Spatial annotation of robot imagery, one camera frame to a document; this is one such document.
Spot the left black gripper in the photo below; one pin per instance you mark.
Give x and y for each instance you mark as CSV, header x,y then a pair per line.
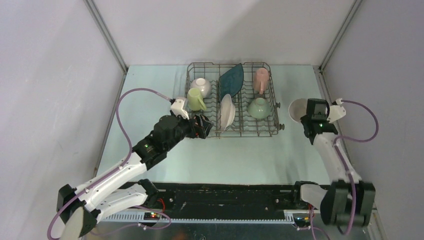
x,y
201,130

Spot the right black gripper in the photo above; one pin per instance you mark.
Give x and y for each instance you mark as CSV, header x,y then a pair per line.
x,y
303,119

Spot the small white bowl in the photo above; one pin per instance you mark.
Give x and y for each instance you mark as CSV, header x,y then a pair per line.
x,y
298,109

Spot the yellow-green mug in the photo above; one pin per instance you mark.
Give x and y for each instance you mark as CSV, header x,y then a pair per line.
x,y
196,100

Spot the white scalloped plate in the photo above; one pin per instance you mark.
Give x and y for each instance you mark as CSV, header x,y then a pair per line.
x,y
227,112

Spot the white ribbed bowl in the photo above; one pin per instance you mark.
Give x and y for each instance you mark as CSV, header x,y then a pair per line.
x,y
203,85

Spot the teal square plate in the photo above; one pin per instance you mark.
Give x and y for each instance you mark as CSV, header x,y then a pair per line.
x,y
231,82

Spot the pale green bowl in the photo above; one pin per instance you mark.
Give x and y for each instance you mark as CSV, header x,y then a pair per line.
x,y
259,108

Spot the pink mug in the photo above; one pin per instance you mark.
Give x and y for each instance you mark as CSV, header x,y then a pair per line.
x,y
261,80

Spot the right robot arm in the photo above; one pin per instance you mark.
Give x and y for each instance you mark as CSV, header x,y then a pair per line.
x,y
334,165

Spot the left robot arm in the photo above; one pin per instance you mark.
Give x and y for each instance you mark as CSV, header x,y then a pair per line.
x,y
81,208

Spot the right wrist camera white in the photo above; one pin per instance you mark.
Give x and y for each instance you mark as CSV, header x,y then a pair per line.
x,y
336,111

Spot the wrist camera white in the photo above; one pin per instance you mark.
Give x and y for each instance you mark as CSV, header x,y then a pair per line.
x,y
336,111
178,107

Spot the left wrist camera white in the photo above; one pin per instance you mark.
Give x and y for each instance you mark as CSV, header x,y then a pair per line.
x,y
178,107

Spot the grey wire dish rack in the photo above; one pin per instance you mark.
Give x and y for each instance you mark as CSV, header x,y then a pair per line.
x,y
243,124

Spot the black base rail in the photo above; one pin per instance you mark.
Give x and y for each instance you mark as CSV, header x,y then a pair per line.
x,y
227,202

